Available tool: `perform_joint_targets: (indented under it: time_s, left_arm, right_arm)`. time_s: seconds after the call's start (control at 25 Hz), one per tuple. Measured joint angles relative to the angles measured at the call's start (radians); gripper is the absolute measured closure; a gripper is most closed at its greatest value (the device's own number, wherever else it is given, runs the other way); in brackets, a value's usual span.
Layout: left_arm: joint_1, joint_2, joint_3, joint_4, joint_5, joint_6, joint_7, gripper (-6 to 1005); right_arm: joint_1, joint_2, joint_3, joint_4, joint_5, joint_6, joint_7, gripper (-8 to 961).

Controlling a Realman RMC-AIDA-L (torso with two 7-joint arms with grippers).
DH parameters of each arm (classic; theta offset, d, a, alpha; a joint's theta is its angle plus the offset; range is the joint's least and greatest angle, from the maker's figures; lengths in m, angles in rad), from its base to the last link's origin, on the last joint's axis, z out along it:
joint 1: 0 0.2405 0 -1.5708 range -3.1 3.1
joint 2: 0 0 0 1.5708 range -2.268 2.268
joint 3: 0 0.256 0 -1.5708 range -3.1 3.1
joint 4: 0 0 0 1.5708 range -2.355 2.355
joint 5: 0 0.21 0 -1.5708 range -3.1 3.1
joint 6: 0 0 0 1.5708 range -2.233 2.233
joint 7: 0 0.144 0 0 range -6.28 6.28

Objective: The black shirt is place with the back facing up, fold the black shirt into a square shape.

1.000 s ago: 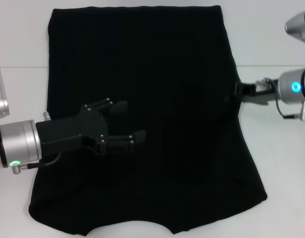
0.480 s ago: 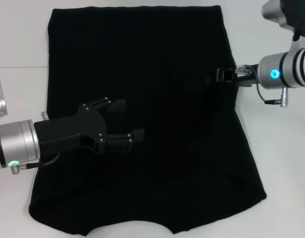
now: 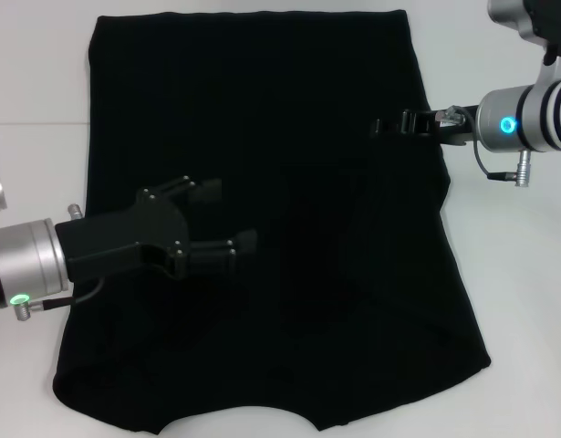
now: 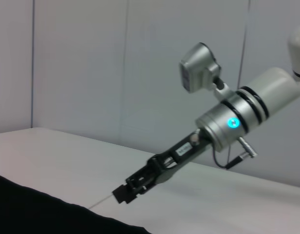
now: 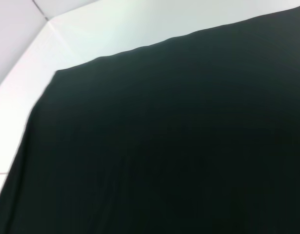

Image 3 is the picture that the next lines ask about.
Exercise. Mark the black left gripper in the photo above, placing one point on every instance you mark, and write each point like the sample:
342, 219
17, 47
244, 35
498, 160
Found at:
125, 237

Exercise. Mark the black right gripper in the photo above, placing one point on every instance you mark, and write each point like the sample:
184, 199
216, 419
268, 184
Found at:
421, 123

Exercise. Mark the black shirt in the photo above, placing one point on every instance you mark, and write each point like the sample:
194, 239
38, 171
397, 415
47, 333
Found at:
271, 159

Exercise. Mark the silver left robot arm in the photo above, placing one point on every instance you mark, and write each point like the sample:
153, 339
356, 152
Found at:
29, 260

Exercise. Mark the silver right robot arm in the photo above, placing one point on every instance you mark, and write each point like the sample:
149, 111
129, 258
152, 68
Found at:
535, 118

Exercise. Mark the clear network plug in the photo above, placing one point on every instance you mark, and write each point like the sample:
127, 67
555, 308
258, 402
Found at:
451, 116

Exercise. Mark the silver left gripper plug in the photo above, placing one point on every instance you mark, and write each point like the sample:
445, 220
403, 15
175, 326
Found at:
75, 211

